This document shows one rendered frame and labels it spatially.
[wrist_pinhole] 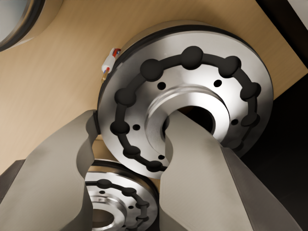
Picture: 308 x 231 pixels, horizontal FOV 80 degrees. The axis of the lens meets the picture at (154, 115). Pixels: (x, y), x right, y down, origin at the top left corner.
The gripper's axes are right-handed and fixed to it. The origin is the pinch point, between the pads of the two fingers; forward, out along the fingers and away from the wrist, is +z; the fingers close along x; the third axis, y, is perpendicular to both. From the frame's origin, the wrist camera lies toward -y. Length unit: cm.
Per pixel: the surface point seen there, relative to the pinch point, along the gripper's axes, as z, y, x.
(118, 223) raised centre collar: -1.7, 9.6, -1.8
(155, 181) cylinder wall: 0.4, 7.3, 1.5
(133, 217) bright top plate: -1.2, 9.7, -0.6
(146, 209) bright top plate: -1.0, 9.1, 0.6
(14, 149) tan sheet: 2.0, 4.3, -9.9
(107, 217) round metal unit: -0.8, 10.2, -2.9
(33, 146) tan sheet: 2.0, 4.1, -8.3
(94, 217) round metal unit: -0.7, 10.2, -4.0
